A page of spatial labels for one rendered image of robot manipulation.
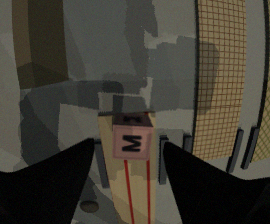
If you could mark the pink cube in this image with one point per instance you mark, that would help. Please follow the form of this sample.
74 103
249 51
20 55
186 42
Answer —
131 137

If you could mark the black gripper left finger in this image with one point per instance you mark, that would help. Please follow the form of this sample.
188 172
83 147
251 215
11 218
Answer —
47 192

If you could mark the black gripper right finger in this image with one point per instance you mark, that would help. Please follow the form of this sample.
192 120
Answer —
207 195

